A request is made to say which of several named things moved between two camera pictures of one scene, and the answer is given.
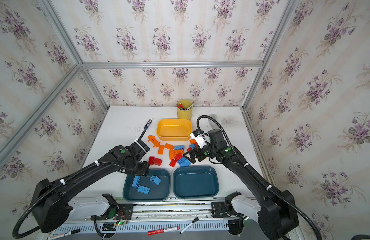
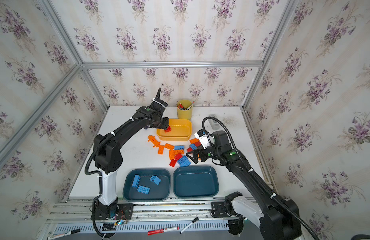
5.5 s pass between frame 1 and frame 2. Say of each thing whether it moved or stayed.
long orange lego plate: stayed
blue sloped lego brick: stayed
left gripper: moved
